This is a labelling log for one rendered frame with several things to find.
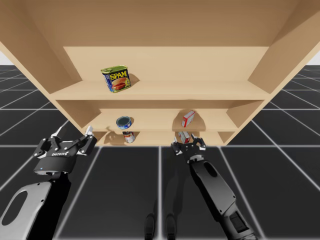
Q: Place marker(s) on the red and white carton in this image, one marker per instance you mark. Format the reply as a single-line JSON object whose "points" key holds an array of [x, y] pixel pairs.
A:
{"points": [[184, 137], [188, 118]]}

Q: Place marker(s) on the blue flat can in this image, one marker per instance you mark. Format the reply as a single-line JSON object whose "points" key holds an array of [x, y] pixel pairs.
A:
{"points": [[124, 123]]}

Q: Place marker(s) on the red and white can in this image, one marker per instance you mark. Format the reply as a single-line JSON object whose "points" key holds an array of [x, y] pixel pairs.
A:
{"points": [[129, 138]]}

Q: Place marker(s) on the green and blue rectangular can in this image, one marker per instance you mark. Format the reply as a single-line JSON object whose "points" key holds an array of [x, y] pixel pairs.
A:
{"points": [[117, 80]]}

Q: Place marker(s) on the pale wooden shelf unit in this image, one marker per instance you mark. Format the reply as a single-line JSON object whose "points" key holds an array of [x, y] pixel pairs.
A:
{"points": [[175, 65]]}

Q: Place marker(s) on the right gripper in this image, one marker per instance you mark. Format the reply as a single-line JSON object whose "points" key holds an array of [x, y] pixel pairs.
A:
{"points": [[192, 152]]}

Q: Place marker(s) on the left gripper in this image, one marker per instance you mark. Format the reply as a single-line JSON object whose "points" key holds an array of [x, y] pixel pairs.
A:
{"points": [[58, 162]]}

